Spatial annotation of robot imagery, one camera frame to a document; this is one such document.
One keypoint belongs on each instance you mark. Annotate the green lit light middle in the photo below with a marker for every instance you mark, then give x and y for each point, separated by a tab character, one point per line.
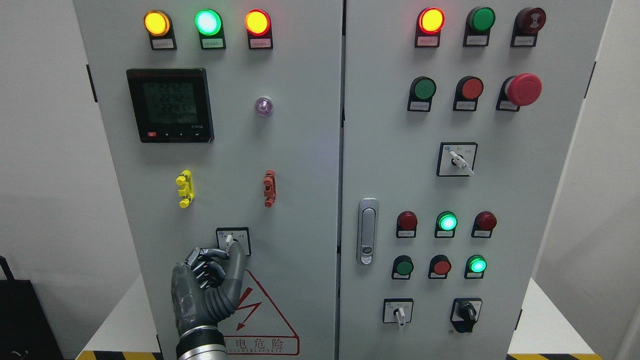
445	225

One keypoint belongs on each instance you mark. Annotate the white rotary switch upper right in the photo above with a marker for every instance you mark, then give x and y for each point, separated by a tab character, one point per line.
456	159

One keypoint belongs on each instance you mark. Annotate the red-rimmed indicator light left door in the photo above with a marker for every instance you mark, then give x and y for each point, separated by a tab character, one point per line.
259	30

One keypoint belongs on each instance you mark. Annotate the black digital power meter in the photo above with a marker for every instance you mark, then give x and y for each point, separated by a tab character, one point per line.
171	105

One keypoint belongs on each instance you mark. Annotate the green push button upper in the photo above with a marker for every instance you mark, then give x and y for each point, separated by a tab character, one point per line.
421	93

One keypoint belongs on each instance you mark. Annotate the green push button lower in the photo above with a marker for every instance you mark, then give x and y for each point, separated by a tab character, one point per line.
402	268

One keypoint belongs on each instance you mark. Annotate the green push button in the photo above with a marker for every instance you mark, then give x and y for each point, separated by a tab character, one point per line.
402	268
421	93

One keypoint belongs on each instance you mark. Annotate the yellow indicator light top left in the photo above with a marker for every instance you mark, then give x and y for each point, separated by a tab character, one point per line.
160	30

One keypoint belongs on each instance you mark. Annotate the red push button lower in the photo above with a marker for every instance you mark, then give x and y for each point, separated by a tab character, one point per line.
439	267

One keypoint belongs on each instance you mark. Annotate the black rotary selector knob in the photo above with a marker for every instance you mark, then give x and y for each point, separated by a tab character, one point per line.
465	314

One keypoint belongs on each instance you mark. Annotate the dark red light middle left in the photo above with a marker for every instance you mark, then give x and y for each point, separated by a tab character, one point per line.
407	225

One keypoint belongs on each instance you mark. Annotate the grey cabinet door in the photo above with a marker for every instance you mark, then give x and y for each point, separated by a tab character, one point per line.
392	154
294	243

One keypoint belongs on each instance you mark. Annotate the white rotary switch door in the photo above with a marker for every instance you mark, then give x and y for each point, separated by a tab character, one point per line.
240	234

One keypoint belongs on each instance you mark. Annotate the yellow plastic terminal clip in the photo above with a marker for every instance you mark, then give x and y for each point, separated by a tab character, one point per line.
185	188

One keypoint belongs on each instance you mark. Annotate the red push button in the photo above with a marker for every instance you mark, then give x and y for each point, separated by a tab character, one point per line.
467	93
439	267

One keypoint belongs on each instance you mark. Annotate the green unlit light top right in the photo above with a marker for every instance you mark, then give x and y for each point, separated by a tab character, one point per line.
479	22

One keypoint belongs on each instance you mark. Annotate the black silver robot forearm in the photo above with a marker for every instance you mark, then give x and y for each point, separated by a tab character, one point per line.
204	342

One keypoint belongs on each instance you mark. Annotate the red push button upper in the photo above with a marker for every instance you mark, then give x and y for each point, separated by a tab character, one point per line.
467	93

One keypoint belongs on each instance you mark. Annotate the grey left cabinet door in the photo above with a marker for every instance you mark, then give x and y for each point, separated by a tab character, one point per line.
294	243

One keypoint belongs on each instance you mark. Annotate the green lit button lower right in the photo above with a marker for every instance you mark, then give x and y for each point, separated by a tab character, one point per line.
475	267

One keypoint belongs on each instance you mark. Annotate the red emergency stop mushroom button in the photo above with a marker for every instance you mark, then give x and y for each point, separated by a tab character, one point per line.
519	91

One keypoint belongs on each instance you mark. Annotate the green lit indicator light left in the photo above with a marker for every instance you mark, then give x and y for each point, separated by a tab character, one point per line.
210	30

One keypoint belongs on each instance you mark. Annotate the dark red light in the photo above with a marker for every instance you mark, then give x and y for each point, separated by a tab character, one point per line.
484	224
407	225

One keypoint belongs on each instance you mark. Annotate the white rotary switch lower right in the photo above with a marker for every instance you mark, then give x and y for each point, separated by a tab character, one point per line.
397	311

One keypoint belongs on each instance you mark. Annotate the silver door lock handle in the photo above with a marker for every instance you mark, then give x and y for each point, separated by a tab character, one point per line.
367	230

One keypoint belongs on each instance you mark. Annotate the dark red buzzer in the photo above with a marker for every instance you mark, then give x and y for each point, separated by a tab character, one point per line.
527	24

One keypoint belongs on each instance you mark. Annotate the grey right cabinet door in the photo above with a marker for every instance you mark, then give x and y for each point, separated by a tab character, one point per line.
392	154

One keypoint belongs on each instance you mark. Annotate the red electric hazard warning sticker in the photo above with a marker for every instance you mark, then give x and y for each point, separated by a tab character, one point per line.
258	327

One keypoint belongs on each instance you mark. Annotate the dark red light middle right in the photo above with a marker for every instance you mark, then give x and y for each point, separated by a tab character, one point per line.
484	224

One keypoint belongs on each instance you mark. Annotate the red lit indicator light right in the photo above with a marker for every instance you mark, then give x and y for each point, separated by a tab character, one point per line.
429	24

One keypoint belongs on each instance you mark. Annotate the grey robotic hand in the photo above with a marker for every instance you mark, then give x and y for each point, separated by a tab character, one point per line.
206	287

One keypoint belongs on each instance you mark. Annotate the white rotary switch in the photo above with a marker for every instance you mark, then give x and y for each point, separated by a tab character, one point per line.
397	311
456	159

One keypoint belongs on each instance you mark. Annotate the red plastic terminal clip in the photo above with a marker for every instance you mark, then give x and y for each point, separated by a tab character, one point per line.
269	191

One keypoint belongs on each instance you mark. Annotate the small purple lens light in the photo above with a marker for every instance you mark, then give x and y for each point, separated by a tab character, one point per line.
264	106

